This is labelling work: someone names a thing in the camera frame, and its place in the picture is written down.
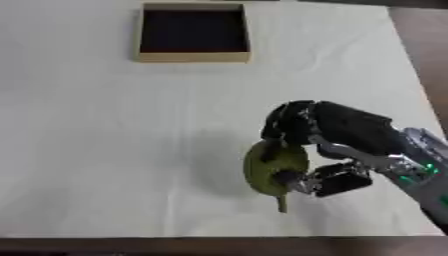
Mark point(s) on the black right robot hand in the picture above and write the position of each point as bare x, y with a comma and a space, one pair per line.
344, 125

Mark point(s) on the green round toy fruit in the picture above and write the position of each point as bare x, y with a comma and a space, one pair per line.
269, 166

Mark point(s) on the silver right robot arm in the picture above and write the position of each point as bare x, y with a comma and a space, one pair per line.
424, 163

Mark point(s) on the tan cardboard box black inside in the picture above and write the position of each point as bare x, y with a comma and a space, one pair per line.
194, 32

